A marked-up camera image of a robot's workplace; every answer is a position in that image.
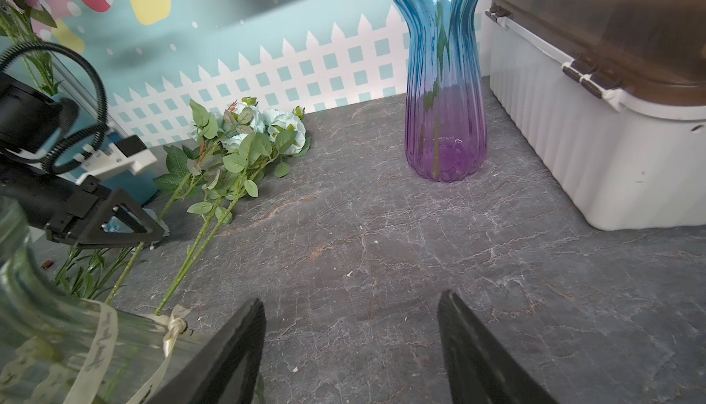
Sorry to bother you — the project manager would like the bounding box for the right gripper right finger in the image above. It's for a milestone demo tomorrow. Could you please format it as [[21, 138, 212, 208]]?
[[437, 290, 556, 403]]

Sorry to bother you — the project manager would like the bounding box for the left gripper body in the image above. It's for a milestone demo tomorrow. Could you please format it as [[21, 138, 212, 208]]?
[[1, 174, 119, 244]]

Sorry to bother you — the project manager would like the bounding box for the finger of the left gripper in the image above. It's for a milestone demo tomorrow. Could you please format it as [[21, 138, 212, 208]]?
[[46, 190, 165, 249]]

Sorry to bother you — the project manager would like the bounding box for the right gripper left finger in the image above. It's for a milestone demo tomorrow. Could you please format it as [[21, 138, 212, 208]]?
[[148, 298, 267, 403]]

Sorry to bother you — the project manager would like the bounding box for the double blue carnation stem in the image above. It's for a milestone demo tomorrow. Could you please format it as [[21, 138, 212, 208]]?
[[53, 248, 132, 300]]

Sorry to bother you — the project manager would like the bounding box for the clear glass vase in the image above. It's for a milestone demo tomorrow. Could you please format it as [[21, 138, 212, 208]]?
[[1, 198, 208, 403]]

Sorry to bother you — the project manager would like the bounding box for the pale blue flower stem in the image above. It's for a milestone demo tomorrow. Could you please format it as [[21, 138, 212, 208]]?
[[106, 98, 279, 315]]

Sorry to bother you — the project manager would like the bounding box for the white flower stem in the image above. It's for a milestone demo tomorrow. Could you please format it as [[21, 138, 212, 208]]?
[[154, 97, 311, 314]]

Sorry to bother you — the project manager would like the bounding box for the purple glass vase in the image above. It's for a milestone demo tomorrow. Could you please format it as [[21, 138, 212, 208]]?
[[392, 0, 487, 182]]

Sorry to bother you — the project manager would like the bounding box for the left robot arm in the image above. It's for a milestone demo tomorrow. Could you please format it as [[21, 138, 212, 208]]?
[[1, 41, 165, 248]]

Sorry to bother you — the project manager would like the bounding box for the pink carnation stem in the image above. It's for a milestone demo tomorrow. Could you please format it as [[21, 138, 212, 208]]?
[[1, 0, 58, 96]]

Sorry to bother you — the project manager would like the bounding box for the brown lid storage box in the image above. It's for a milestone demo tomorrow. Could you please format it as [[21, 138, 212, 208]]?
[[487, 0, 705, 231]]

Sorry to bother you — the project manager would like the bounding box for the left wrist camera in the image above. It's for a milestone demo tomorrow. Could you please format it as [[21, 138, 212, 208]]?
[[75, 135, 157, 184]]

